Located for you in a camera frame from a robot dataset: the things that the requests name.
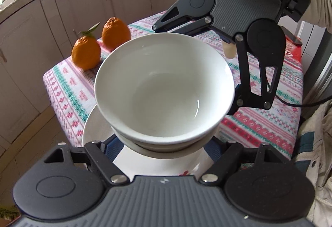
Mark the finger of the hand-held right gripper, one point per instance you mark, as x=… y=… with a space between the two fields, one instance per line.
x=168 y=15
x=269 y=82

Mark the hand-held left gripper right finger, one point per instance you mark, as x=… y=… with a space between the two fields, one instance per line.
x=214 y=150

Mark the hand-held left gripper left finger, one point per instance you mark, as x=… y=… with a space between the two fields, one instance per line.
x=110 y=150

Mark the white fruit-print plate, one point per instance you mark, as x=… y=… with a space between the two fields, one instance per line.
x=98 y=128

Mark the person's right forearm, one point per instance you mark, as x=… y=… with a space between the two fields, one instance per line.
x=319 y=1

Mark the person's right hand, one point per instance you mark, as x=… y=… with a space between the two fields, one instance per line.
x=230 y=51

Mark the patterned red green tablecloth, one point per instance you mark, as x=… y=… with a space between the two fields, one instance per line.
x=259 y=118

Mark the black smartphone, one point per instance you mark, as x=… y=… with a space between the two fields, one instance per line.
x=294 y=40

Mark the bumpy orange without leaf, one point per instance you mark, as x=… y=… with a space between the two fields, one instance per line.
x=115 y=32

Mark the orange with stem and leaf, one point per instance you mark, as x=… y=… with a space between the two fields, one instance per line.
x=85 y=53

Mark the person's cream jacket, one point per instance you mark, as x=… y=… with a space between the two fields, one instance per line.
x=316 y=164

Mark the white kitchen base cabinets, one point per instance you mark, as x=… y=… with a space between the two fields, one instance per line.
x=64 y=22

